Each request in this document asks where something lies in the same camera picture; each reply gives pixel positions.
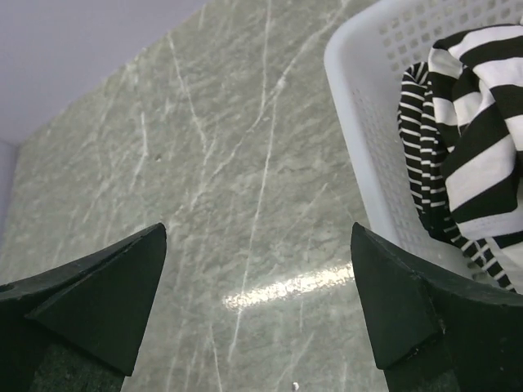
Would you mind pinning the wide striped tank top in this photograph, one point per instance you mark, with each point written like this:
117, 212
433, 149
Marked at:
476, 82

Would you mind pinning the white plastic laundry basket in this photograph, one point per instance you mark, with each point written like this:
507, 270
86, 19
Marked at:
364, 62

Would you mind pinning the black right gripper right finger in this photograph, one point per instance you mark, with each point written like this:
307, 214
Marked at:
431, 329

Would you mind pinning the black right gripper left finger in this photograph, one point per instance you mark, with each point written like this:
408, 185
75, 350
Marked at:
79, 326

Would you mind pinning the thin striped tank top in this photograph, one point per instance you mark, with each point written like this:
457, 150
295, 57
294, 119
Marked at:
424, 152

